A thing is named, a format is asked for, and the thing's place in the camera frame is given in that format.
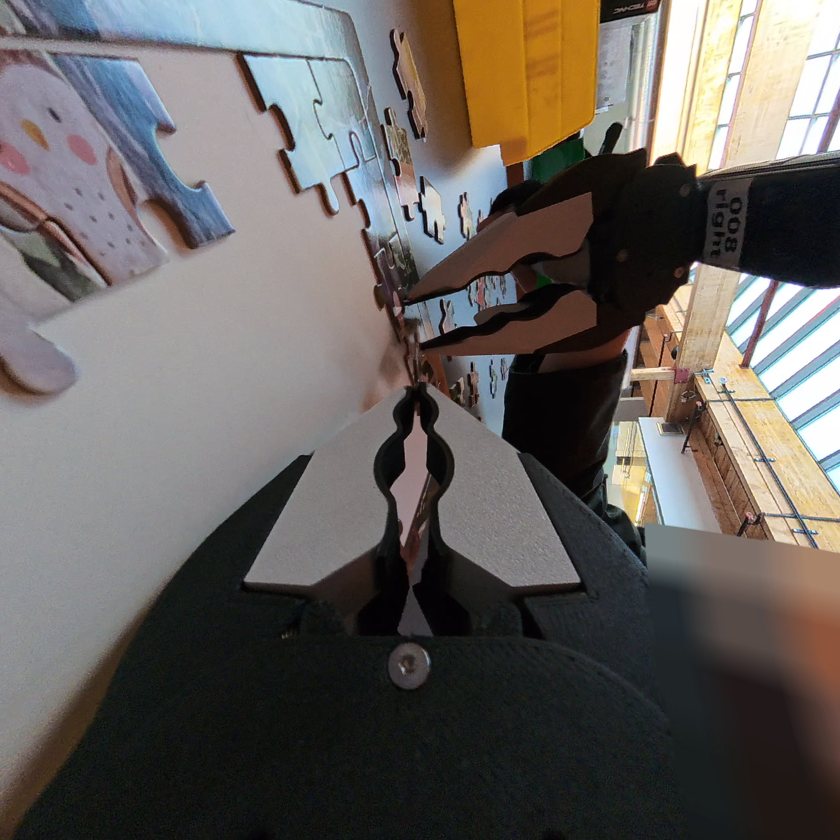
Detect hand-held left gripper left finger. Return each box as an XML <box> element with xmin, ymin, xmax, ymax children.
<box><xmin>244</xmin><ymin>387</ymin><xmax>420</xmax><ymax>618</ymax></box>

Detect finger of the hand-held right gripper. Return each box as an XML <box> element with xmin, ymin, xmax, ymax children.
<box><xmin>420</xmin><ymin>289</ymin><xmax>598</xmax><ymax>358</ymax></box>
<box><xmin>406</xmin><ymin>192</ymin><xmax>595</xmax><ymax>304</ymax></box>

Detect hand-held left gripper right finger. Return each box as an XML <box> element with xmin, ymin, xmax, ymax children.
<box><xmin>415</xmin><ymin>385</ymin><xmax>581</xmax><ymax>618</ymax></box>

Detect yellow plastic bin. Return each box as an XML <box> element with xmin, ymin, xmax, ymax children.
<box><xmin>453</xmin><ymin>0</ymin><xmax>601</xmax><ymax>166</ymax></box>

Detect puzzle pieces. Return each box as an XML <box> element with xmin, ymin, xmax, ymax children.
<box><xmin>382</xmin><ymin>29</ymin><xmax>519</xmax><ymax>411</ymax></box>

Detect partly assembled jigsaw puzzle board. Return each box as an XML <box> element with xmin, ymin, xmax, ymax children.
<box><xmin>0</xmin><ymin>0</ymin><xmax>454</xmax><ymax>821</ymax></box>

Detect person's right hand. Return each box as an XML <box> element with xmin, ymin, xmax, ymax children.
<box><xmin>538</xmin><ymin>328</ymin><xmax>632</xmax><ymax>376</ymax></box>

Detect green box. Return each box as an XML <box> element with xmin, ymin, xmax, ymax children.
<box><xmin>530</xmin><ymin>134</ymin><xmax>586</xmax><ymax>183</ymax></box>

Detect wooden pillar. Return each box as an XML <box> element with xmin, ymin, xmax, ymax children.
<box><xmin>666</xmin><ymin>0</ymin><xmax>828</xmax><ymax>421</ymax></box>

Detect red metal pipe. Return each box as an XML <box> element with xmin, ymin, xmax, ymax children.
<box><xmin>740</xmin><ymin>279</ymin><xmax>783</xmax><ymax>370</ymax></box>

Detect black printed carton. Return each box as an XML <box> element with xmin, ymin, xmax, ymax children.
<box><xmin>599</xmin><ymin>0</ymin><xmax>662</xmax><ymax>25</ymax></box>

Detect large window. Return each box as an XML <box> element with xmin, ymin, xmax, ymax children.
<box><xmin>709</xmin><ymin>0</ymin><xmax>840</xmax><ymax>490</ymax></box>

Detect wooden window ledge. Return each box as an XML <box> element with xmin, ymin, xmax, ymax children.
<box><xmin>696</xmin><ymin>335</ymin><xmax>840</xmax><ymax>552</ymax></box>

